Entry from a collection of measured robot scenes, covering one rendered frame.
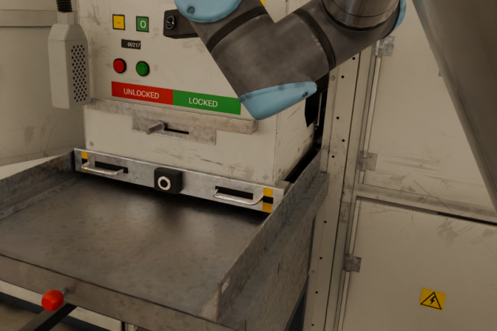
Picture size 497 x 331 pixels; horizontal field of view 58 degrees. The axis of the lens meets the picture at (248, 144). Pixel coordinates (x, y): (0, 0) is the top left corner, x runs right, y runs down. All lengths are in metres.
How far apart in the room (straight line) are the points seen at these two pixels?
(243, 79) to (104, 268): 0.44
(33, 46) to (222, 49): 0.87
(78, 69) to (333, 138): 0.67
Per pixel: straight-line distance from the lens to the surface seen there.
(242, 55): 0.55
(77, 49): 1.04
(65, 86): 1.03
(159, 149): 1.06
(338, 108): 1.23
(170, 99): 1.01
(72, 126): 1.44
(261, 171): 0.96
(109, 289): 0.79
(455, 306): 1.40
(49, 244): 0.93
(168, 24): 0.80
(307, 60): 0.56
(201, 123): 0.94
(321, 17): 0.57
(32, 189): 1.13
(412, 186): 1.25
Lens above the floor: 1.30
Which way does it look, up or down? 18 degrees down
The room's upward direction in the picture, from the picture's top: 3 degrees clockwise
